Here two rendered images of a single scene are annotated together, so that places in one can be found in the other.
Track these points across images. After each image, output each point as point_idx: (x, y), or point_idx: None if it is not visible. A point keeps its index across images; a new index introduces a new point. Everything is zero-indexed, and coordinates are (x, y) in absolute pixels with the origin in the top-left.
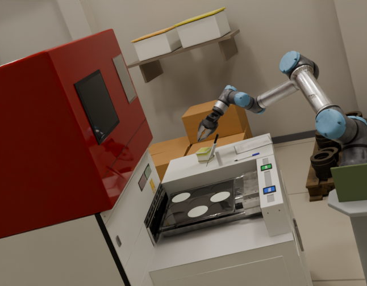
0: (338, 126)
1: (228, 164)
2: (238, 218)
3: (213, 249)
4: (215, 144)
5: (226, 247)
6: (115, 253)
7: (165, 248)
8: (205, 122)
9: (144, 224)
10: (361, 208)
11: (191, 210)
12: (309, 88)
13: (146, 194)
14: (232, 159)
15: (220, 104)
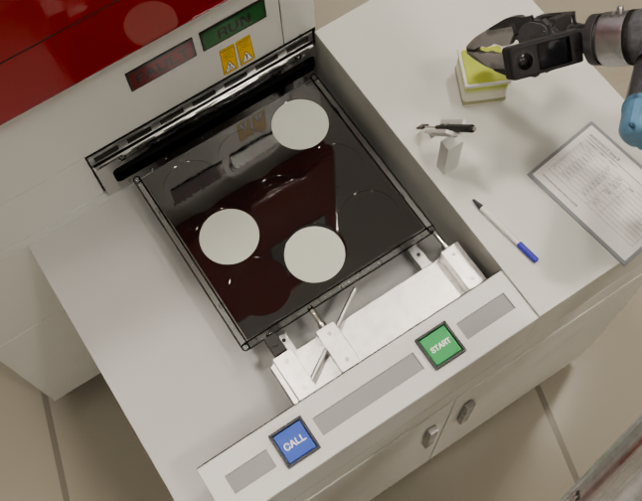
0: None
1: (450, 191)
2: None
3: (134, 360)
4: (451, 135)
5: (149, 390)
6: None
7: (120, 219)
8: (526, 35)
9: (80, 162)
10: None
11: (233, 210)
12: (604, 491)
13: (162, 89)
14: (492, 181)
15: (610, 42)
